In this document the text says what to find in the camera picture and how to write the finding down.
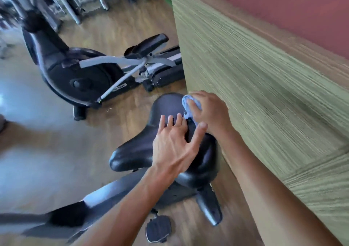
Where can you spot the person's left hand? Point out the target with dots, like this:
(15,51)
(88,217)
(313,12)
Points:
(169,147)

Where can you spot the person's right hand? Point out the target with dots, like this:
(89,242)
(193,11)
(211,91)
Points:
(214,114)

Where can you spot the person's left little finger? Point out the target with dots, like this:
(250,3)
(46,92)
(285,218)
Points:
(162,123)

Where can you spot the person's right thumb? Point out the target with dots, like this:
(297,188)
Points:
(194,107)

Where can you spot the person's left thumb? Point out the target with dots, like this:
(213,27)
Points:
(198,135)

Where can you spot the person's left middle finger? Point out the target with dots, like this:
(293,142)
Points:
(178,121)

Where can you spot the blue cleaning cloth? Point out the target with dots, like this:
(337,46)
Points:
(185,101)

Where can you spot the person's left forearm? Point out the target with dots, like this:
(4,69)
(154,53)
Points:
(131,207)

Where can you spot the person's right forearm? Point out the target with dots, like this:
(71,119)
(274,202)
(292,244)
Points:
(267,194)

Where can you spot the black exercise bike seat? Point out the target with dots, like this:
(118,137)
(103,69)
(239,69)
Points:
(136,150)

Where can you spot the black grey elliptical trainer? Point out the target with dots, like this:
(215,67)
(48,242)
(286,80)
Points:
(81,82)

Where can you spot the black bike pedal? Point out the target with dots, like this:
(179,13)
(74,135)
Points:
(158,230)

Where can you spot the black exercise bike frame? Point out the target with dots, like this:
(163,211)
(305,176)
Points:
(109,195)

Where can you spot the grey metal machine frame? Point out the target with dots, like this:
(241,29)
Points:
(65,3)

